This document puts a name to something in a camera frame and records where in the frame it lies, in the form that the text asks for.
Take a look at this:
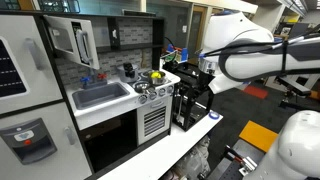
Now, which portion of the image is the small silver lid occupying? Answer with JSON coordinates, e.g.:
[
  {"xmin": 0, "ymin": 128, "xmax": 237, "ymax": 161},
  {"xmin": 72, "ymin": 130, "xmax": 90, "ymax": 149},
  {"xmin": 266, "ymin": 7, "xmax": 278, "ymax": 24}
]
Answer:
[{"xmin": 133, "ymin": 80, "xmax": 153, "ymax": 95}]

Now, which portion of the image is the silver pan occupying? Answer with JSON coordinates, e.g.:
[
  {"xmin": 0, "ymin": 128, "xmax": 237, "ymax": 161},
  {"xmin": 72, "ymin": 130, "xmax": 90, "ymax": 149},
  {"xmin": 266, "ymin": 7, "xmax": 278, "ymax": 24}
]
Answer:
[{"xmin": 145, "ymin": 69, "xmax": 167, "ymax": 86}]

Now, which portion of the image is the yellow toy food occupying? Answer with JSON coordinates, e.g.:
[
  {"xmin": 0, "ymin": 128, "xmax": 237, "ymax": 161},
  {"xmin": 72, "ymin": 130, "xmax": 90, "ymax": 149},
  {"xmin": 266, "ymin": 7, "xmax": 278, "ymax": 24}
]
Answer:
[{"xmin": 150, "ymin": 71, "xmax": 163, "ymax": 80}]

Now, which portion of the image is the white toy oven door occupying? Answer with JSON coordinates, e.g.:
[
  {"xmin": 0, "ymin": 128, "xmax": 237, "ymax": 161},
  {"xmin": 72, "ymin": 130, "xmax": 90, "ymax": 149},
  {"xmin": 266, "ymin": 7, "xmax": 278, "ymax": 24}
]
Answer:
[{"xmin": 136, "ymin": 96, "xmax": 174, "ymax": 146}]

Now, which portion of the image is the silver pot with black knob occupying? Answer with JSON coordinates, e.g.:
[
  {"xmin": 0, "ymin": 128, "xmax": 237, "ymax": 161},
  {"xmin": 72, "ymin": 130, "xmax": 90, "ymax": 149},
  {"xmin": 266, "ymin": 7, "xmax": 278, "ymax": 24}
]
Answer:
[{"xmin": 116, "ymin": 62, "xmax": 140, "ymax": 84}]

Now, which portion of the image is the white black toy kitchen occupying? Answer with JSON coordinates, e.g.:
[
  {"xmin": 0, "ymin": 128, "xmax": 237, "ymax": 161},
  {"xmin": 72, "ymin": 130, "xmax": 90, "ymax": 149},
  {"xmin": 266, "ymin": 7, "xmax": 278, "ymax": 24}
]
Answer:
[{"xmin": 0, "ymin": 9, "xmax": 182, "ymax": 180}]

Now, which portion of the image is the blue tape roll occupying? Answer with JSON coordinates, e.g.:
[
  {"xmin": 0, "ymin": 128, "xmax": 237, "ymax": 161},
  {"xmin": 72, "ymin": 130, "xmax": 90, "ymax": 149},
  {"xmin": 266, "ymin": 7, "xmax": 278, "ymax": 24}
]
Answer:
[{"xmin": 208, "ymin": 110, "xmax": 221, "ymax": 121}]

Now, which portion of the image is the grey toy sink basin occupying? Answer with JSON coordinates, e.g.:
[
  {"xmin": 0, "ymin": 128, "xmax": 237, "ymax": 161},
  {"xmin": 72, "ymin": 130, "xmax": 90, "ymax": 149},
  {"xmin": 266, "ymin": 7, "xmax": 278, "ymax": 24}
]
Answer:
[{"xmin": 71, "ymin": 82, "xmax": 131, "ymax": 111}]

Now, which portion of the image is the grey toy faucet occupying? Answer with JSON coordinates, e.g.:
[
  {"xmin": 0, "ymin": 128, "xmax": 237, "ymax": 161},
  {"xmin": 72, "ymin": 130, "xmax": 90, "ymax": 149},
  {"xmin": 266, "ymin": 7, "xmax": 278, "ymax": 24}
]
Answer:
[{"xmin": 83, "ymin": 68, "xmax": 108, "ymax": 90}]

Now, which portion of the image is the grey crumpled plastic bag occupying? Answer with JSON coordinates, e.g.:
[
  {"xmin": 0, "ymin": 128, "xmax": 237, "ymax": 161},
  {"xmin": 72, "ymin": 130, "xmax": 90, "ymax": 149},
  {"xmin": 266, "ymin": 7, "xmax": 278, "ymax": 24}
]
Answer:
[{"xmin": 173, "ymin": 134, "xmax": 212, "ymax": 180}]

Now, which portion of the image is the red floor mat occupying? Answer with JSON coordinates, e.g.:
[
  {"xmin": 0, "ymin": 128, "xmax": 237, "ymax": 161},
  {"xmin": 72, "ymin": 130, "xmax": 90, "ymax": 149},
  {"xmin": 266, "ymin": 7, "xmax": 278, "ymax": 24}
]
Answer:
[{"xmin": 241, "ymin": 84, "xmax": 270, "ymax": 100}]

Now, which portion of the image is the white toy microwave door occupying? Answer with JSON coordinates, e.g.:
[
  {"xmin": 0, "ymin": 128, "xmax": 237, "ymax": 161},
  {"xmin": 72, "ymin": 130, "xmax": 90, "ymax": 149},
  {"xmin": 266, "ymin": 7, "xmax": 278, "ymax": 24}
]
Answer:
[{"xmin": 43, "ymin": 14, "xmax": 101, "ymax": 70}]

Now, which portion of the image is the orange floor mat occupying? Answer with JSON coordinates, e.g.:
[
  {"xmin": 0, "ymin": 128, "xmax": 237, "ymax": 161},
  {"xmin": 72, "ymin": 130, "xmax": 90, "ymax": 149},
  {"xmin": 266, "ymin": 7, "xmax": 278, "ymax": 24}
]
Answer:
[{"xmin": 238, "ymin": 119, "xmax": 280, "ymax": 154}]

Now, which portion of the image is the white fridge door with dispenser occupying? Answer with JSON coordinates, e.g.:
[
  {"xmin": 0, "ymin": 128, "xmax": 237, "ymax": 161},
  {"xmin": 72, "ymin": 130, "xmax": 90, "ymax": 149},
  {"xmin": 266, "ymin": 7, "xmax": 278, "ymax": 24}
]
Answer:
[{"xmin": 0, "ymin": 101, "xmax": 94, "ymax": 180}]

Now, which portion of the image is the white fridge door with window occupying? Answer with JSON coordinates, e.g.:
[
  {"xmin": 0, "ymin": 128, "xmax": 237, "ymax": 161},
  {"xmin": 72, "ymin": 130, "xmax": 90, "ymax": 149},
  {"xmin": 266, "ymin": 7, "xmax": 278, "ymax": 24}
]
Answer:
[{"xmin": 0, "ymin": 14, "xmax": 64, "ymax": 116}]

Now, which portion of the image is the grey toy water dispenser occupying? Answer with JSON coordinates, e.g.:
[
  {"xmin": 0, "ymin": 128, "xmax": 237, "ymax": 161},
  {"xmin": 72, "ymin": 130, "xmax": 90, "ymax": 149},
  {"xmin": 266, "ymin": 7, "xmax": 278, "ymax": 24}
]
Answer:
[{"xmin": 0, "ymin": 118, "xmax": 58, "ymax": 165}]

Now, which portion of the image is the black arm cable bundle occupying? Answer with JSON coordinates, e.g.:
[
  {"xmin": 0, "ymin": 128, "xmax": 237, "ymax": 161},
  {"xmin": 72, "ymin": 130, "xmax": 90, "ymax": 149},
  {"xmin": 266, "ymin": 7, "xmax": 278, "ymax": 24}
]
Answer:
[{"xmin": 198, "ymin": 23, "xmax": 320, "ymax": 83}]

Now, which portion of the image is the black clamp with red handle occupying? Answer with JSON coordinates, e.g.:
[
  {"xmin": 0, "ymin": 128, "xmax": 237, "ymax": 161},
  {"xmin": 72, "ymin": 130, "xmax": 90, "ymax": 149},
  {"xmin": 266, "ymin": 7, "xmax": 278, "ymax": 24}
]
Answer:
[{"xmin": 222, "ymin": 144, "xmax": 258, "ymax": 178}]

